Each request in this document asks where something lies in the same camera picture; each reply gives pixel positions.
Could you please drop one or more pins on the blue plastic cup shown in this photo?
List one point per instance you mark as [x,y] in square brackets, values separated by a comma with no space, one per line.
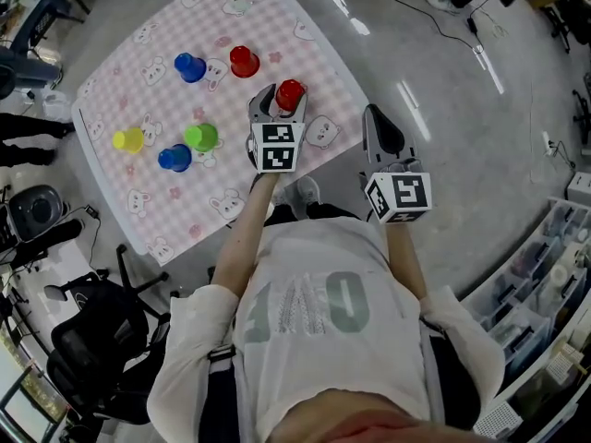
[189,67]
[175,157]

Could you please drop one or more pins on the black office chair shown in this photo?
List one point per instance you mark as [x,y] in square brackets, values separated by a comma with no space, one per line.
[97,344]

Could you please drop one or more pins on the green plastic cup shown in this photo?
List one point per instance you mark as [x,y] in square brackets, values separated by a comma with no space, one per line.
[202,136]

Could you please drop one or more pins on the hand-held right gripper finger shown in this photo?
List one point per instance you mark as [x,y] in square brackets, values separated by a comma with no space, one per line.
[392,132]
[369,132]

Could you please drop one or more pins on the person's black trousers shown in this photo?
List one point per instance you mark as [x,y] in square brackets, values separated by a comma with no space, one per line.
[318,211]

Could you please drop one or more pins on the white table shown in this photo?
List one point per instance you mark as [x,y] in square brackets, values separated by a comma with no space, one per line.
[99,178]

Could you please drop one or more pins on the person's white printed shirt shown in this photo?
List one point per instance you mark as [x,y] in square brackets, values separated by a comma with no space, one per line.
[323,321]

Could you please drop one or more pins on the red plastic cup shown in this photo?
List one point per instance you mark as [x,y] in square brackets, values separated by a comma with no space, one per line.
[289,94]
[244,62]

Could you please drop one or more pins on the person's right forearm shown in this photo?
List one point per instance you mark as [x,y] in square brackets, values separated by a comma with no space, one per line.
[406,256]

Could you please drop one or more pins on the white power strip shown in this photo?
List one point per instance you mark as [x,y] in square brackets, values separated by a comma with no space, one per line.
[548,143]

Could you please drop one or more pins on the clear plastic drawer unit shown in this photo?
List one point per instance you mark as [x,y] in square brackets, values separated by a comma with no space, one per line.
[531,289]

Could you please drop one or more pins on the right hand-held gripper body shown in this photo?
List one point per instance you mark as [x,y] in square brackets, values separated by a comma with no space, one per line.
[399,192]

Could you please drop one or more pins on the person's left forearm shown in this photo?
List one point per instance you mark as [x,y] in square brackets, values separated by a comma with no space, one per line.
[242,233]

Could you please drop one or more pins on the pink checked bunny tablecloth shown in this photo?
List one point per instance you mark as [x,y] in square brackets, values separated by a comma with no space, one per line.
[184,30]

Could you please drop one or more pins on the person's grey shoe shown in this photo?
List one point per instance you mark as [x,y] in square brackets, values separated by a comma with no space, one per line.
[302,194]

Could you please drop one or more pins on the white plastic bag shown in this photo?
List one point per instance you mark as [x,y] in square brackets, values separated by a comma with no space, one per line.
[57,105]

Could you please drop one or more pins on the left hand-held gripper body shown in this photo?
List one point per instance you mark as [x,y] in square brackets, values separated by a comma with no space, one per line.
[276,148]

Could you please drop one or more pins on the yellow plastic cup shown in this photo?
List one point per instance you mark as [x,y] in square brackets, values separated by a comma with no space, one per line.
[129,140]

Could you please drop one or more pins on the white perforated box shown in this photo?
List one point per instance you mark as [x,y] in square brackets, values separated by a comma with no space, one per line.
[498,420]

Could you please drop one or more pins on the round grey black appliance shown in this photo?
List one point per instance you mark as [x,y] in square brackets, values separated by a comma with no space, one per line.
[36,210]

